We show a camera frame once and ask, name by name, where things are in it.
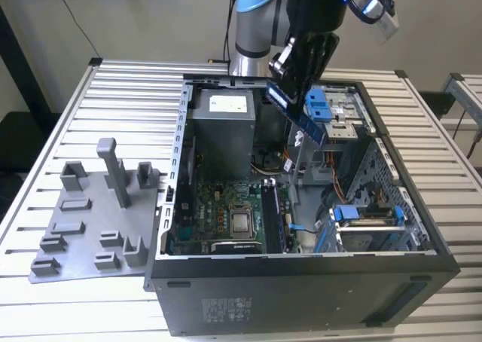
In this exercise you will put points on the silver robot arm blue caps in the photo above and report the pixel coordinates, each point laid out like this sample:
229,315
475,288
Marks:
252,37

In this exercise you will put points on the black RAM slot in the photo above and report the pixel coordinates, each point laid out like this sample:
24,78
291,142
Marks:
268,221

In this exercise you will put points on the blue drive bay latch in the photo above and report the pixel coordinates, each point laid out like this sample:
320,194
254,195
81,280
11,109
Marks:
320,104

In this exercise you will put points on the grey metal drive cage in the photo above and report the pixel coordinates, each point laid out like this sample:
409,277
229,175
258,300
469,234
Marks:
346,108

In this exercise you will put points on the black block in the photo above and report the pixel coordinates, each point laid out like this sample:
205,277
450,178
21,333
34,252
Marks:
437,102

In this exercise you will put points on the grey power supply unit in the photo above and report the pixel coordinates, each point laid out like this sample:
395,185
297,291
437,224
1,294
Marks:
222,142

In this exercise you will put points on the hard disk in blue carrier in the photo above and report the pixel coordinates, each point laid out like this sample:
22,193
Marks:
350,212

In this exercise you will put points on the CPU socket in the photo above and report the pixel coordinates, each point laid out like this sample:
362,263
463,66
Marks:
243,208

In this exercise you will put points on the green motherboard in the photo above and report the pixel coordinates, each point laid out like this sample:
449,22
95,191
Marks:
211,206

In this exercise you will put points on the silver CPU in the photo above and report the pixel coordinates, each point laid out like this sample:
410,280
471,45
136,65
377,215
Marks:
241,224

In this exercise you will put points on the black expansion card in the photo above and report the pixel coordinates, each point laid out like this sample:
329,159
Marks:
235,248

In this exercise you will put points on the black PC case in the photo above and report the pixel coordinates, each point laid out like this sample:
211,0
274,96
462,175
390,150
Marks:
301,304

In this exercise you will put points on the grey plastic parts rack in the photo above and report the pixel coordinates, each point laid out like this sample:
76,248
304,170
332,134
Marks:
94,221

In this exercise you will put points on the black stand with round base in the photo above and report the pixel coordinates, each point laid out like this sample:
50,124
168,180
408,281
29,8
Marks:
26,138

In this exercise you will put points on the small silver wrist camera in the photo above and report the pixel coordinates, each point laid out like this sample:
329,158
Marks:
280,61

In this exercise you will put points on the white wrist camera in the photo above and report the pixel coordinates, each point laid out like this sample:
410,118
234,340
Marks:
382,20

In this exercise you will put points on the aluminium frame table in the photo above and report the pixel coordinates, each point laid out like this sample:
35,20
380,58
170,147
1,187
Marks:
467,89

